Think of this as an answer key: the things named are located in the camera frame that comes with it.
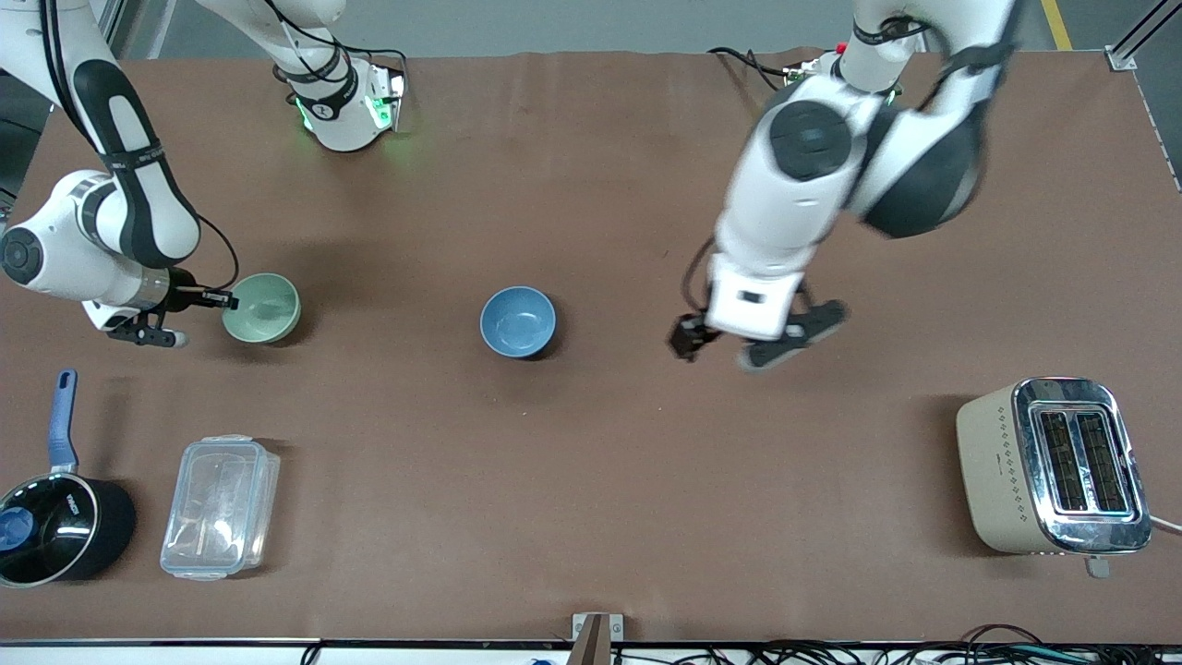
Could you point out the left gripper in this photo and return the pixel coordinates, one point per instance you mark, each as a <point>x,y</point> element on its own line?
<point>689,333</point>

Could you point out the glass lid blue knob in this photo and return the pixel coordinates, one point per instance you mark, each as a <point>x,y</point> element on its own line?
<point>51,526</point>

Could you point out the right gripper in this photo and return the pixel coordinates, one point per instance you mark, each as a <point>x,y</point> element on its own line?
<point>184,296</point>

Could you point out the brown wooden strut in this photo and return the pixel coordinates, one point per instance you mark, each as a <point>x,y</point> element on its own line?
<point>591,642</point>

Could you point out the brown table cover mat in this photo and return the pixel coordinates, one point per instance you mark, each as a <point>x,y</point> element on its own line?
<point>591,480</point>

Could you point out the clear plastic food container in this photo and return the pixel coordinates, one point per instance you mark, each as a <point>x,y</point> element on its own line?
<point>220,508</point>

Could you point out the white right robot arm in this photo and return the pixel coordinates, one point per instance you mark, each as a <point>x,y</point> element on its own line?
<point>55,249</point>

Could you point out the green bowl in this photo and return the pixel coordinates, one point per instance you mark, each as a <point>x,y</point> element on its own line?
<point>263,309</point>

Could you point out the aluminium frame profile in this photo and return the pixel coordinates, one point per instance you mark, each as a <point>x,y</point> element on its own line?
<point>1140,42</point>
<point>109,28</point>

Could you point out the blue bowl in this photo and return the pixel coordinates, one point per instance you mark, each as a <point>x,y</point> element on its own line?
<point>517,321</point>

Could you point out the metal bracket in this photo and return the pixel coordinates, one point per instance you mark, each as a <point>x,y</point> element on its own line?
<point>617,626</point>

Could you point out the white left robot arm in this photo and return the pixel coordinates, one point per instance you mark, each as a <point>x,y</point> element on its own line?
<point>785,212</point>

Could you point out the cream chrome toaster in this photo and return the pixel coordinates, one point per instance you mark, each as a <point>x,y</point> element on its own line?
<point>993,471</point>

